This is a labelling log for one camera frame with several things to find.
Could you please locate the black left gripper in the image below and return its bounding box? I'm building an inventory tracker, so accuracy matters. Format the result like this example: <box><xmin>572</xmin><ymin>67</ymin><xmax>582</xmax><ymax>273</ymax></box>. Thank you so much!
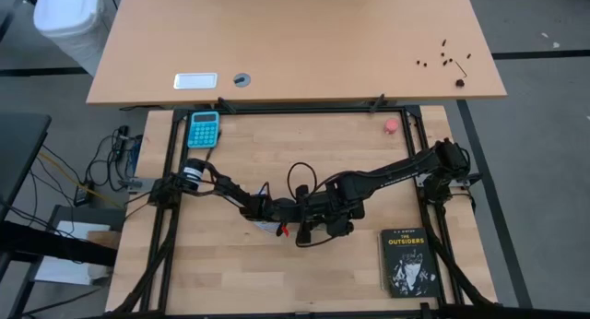
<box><xmin>265</xmin><ymin>183</ymin><xmax>320</xmax><ymax>247</ymax></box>

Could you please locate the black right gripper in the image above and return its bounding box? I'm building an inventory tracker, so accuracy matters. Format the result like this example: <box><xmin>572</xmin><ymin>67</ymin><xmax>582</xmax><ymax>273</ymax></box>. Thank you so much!
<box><xmin>320</xmin><ymin>179</ymin><xmax>367</xmax><ymax>238</ymax></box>

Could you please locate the black The Outsiders book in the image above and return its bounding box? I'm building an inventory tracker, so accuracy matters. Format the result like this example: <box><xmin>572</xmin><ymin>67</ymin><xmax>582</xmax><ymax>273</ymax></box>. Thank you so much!
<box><xmin>378</xmin><ymin>225</ymin><xmax>443</xmax><ymax>298</ymax></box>

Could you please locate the teal calculator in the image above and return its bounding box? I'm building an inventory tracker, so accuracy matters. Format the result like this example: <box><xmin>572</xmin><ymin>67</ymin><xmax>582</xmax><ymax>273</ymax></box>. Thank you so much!
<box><xmin>186</xmin><ymin>111</ymin><xmax>221</xmax><ymax>149</ymax></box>

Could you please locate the white rectangular plate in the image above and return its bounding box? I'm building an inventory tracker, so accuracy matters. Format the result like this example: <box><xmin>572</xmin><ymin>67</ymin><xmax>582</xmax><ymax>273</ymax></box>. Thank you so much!
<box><xmin>172</xmin><ymin>72</ymin><xmax>218</xmax><ymax>90</ymax></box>

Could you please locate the light wooden desk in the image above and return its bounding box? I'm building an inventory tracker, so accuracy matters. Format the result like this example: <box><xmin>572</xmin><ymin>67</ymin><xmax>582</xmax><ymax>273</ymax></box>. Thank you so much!
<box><xmin>86</xmin><ymin>0</ymin><xmax>508</xmax><ymax>106</ymax></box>

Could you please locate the black power adapter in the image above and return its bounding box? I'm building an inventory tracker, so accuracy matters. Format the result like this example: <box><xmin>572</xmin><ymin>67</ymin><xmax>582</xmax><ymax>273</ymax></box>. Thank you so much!
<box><xmin>73</xmin><ymin>183</ymin><xmax>92</xmax><ymax>207</ymax></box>

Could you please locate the white paper sheet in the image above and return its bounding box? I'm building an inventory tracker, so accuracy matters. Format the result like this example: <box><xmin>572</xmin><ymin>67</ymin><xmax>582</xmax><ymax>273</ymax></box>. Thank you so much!
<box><xmin>34</xmin><ymin>220</ymin><xmax>112</xmax><ymax>286</ymax></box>

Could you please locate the black metal stand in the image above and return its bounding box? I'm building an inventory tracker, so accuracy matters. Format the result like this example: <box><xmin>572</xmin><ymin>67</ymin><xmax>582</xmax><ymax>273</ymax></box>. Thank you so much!
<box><xmin>0</xmin><ymin>203</ymin><xmax>119</xmax><ymax>319</ymax></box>

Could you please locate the black side table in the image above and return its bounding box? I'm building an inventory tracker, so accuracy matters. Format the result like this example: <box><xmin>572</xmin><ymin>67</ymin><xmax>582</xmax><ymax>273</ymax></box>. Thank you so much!
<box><xmin>0</xmin><ymin>112</ymin><xmax>52</xmax><ymax>219</ymax></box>

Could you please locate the white trash bin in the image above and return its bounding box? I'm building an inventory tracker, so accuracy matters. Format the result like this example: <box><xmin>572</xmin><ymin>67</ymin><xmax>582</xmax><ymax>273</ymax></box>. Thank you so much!
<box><xmin>32</xmin><ymin>0</ymin><xmax>110</xmax><ymax>77</ymax></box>

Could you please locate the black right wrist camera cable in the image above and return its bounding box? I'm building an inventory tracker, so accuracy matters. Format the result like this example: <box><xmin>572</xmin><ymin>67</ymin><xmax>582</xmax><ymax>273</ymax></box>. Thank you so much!
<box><xmin>295</xmin><ymin>235</ymin><xmax>336</xmax><ymax>249</ymax></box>

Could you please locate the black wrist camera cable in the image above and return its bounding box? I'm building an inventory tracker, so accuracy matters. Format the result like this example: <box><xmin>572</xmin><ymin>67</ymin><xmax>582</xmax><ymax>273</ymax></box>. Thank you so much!
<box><xmin>287</xmin><ymin>161</ymin><xmax>318</xmax><ymax>200</ymax></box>
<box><xmin>295</xmin><ymin>235</ymin><xmax>336</xmax><ymax>249</ymax></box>

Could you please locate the white power cord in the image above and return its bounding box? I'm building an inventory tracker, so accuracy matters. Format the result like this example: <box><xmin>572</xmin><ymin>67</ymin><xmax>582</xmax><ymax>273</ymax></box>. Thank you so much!
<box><xmin>255</xmin><ymin>219</ymin><xmax>282</xmax><ymax>235</ymax></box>

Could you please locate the black left wrist camera cable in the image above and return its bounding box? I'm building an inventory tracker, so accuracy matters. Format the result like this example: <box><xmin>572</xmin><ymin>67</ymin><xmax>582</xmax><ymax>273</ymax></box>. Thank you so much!
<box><xmin>287</xmin><ymin>161</ymin><xmax>318</xmax><ymax>200</ymax></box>

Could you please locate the black aluminium frame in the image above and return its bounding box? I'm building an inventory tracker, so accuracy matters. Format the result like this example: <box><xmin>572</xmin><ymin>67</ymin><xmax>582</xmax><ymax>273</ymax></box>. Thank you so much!
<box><xmin>108</xmin><ymin>104</ymin><xmax>502</xmax><ymax>319</ymax></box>

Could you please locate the black floor cable bundle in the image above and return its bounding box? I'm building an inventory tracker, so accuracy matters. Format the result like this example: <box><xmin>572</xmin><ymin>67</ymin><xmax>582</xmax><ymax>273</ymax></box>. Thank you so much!
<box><xmin>85</xmin><ymin>124</ymin><xmax>144</xmax><ymax>194</ymax></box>

